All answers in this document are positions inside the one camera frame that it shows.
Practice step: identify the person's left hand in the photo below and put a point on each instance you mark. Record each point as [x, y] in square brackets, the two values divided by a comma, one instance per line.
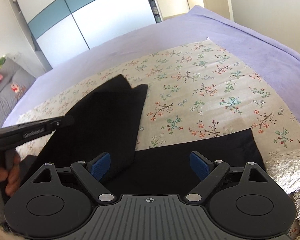
[7, 177]

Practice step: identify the lilac bed blanket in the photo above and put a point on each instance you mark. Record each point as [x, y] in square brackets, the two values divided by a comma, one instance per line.
[277, 64]

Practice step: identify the silver foil padding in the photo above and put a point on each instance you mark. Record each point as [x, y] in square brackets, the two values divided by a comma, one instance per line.
[284, 168]

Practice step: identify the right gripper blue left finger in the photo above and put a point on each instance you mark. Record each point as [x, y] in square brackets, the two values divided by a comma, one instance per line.
[97, 167]

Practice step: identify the white teal sliding wardrobe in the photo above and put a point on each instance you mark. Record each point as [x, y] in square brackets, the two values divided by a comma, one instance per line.
[64, 29]

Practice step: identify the grey Pooh pillow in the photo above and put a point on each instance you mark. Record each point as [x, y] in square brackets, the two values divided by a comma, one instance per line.
[14, 84]

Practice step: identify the floral cream sheet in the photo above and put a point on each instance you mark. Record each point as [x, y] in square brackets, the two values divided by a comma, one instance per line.
[195, 91]

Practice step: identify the black pants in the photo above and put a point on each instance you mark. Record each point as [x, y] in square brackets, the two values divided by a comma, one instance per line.
[108, 120]

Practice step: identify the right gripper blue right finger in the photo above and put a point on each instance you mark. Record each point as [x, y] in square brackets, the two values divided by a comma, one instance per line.
[203, 167]

